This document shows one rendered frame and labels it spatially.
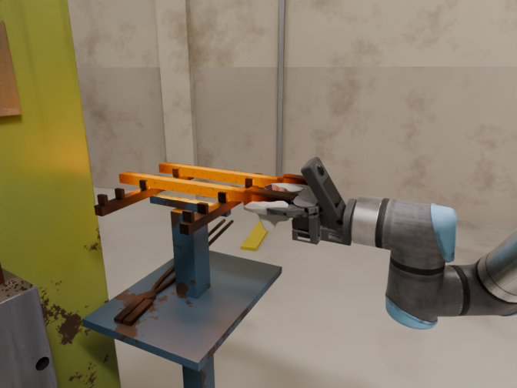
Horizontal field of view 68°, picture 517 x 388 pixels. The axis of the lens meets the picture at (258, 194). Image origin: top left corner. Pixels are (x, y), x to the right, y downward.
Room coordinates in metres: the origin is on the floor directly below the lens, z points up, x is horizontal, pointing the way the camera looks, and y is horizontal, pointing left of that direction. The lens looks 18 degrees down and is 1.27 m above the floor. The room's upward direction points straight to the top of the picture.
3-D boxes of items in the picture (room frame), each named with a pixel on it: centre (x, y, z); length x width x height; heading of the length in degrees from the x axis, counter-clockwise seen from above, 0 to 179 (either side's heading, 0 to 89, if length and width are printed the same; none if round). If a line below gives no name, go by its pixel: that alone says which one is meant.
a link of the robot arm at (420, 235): (0.61, -0.27, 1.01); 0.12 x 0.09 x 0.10; 62
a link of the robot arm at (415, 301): (0.60, -0.29, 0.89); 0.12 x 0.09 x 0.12; 92
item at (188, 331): (0.81, 0.16, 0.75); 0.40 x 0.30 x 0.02; 154
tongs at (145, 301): (0.96, 0.20, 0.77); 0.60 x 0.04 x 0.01; 162
